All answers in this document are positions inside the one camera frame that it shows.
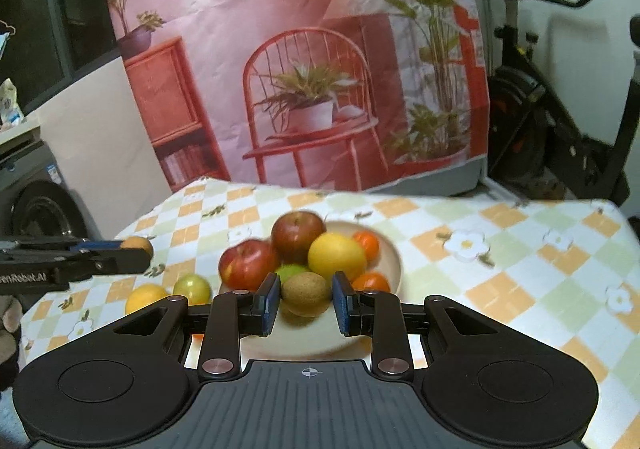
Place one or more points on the checked flower tablecloth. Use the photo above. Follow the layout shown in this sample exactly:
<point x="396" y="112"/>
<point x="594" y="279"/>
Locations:
<point x="500" y="254"/>

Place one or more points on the black exercise bike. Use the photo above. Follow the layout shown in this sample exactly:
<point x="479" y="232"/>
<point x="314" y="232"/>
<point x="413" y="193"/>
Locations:
<point x="525" y="129"/>

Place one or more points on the white packet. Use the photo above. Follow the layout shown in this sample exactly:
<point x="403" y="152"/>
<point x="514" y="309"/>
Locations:
<point x="10" y="101"/>

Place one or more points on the brown kiwi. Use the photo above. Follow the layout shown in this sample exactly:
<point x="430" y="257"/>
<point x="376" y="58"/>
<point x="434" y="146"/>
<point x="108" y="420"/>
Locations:
<point x="306" y="294"/>

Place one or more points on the pink printed backdrop cloth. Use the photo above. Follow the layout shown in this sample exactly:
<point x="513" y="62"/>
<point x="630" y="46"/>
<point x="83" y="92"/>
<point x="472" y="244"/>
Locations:
<point x="250" y="4"/>

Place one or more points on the orange mandarin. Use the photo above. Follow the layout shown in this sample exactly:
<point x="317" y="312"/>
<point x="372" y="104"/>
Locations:
<point x="139" y="245"/>
<point x="367" y="245"/>
<point x="372" y="282"/>

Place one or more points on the yellow citrus fruit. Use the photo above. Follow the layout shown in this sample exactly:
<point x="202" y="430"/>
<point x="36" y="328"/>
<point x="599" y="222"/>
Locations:
<point x="335" y="256"/>
<point x="145" y="296"/>

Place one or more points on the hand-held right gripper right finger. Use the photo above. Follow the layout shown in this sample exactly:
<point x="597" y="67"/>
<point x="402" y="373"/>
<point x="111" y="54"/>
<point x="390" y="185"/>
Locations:
<point x="340" y="301"/>

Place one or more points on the beige round plate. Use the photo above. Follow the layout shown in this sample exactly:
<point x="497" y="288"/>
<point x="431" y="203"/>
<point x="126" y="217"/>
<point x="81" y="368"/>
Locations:
<point x="385" y="259"/>

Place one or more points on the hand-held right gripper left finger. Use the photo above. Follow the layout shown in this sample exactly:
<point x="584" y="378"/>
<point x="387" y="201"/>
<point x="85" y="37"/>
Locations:
<point x="272" y="301"/>

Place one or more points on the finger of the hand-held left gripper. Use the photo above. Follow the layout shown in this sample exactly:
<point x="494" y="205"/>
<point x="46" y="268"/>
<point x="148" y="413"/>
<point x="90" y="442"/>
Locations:
<point x="120" y="263"/>
<point x="97" y="245"/>

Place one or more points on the green apple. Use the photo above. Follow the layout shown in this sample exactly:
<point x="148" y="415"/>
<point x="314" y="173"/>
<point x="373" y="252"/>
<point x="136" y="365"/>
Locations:
<point x="292" y="273"/>
<point x="192" y="288"/>

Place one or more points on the grey washing machine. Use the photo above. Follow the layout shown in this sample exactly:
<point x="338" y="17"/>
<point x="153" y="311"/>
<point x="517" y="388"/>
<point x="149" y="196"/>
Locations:
<point x="45" y="209"/>

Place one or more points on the person's left hand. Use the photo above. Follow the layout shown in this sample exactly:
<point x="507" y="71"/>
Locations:
<point x="7" y="329"/>

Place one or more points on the dark glass window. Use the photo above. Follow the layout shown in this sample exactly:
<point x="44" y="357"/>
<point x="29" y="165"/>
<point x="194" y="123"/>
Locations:
<point x="75" y="4"/>

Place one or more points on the red apple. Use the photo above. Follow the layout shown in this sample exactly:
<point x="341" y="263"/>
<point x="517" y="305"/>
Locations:
<point x="248" y="266"/>
<point x="297" y="234"/>

